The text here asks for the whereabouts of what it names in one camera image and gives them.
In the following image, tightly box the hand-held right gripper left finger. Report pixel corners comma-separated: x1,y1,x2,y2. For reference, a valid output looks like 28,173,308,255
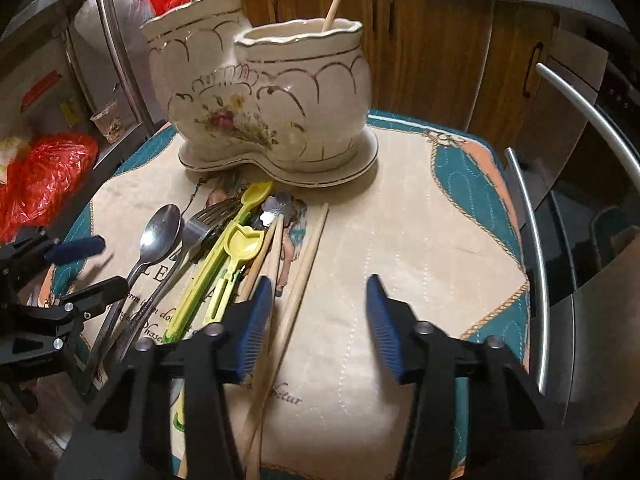
52,276,275,480

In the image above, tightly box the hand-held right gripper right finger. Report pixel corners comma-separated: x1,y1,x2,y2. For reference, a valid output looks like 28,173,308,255
366,275,588,480

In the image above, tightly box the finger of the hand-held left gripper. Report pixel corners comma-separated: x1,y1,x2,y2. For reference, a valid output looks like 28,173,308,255
0,229,107,286
0,276,131,336

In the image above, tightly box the yellow tulip-shaped plastic spoon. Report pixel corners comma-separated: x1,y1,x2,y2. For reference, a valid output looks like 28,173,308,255
202,224,266,325

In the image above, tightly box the metal spoon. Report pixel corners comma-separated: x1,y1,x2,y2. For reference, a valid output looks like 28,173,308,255
80,203,183,393

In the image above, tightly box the metal fork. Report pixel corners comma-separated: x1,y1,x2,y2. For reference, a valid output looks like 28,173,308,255
107,199,243,366

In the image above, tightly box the flower-handled metal teaspoon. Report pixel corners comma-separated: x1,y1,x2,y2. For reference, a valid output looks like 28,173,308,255
250,190,296,233

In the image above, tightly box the floral ceramic utensil holder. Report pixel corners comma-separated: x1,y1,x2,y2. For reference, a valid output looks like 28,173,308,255
140,0,379,188

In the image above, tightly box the printed quilted seat cushion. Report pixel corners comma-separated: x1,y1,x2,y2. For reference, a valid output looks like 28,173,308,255
37,109,532,480

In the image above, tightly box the clear plastic cup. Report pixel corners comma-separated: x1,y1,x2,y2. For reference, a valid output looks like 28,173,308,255
90,99,125,143

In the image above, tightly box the curved metal bar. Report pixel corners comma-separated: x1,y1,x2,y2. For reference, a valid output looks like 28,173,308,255
504,146,551,397
94,0,155,132

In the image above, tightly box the stainless steel oven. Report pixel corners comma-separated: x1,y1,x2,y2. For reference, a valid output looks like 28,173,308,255
520,25,640,446

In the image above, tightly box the white plastic bag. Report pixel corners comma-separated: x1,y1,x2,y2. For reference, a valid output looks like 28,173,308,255
74,0,161,126

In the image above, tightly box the wooden cabinet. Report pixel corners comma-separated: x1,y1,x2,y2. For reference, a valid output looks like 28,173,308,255
240,0,561,136

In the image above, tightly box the black cabinet handle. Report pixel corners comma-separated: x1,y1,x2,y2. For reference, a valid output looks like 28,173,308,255
523,41,545,98

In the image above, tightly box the curved metal oven handle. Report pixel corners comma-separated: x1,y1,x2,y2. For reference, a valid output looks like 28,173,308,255
536,62,640,188

